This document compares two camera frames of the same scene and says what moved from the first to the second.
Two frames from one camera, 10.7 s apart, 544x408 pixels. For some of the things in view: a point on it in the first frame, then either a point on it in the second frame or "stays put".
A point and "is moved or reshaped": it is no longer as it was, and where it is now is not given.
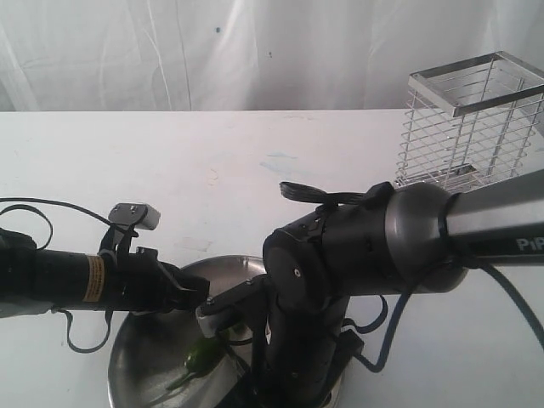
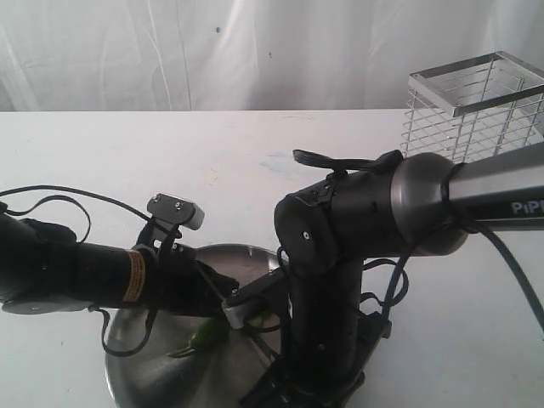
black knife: [242, 367] is moved or reshaped
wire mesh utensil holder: [469, 122] stays put
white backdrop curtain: [246, 55] stays put
